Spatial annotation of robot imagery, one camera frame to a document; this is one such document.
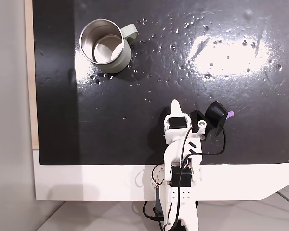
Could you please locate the purple pen grip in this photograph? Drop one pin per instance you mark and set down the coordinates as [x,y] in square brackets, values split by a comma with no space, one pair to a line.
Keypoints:
[230,115]

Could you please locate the black rubber mat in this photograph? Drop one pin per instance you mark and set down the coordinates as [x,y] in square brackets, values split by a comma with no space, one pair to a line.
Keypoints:
[110,108]

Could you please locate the pale green steel mug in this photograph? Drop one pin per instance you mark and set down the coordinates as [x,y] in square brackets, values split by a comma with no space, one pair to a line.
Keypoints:
[103,45]

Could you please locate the black camera box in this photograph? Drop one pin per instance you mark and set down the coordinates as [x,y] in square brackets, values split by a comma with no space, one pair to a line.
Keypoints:
[215,111]

